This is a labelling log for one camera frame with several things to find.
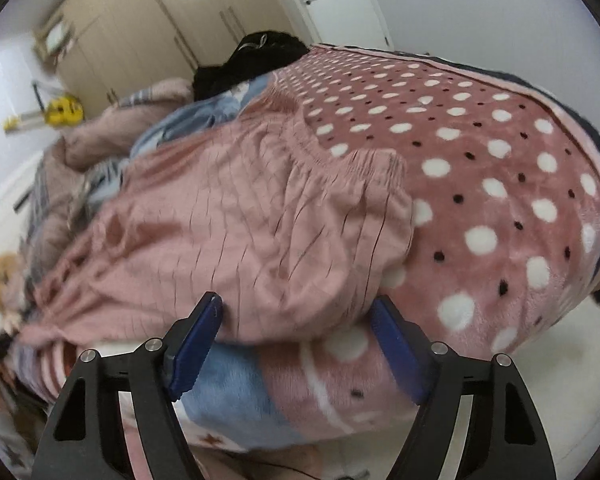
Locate pink checked pants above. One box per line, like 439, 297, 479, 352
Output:
20, 88, 414, 347

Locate orange plush toy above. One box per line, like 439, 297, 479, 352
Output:
0, 252, 26, 312

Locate pink fleece bed blanket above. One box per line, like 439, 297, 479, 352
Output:
9, 43, 600, 480

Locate pink grey striped duvet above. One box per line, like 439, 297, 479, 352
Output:
20, 78, 194, 283

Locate light blue garment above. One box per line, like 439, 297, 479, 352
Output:
81, 74, 270, 208

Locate yellow toy guitar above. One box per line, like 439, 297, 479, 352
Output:
3, 80, 85, 133

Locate beige wooden wardrobe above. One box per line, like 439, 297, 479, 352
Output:
57, 0, 311, 115

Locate black garment on bed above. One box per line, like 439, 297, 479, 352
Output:
192, 30, 310, 101

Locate white door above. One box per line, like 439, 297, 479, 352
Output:
298, 0, 392, 50

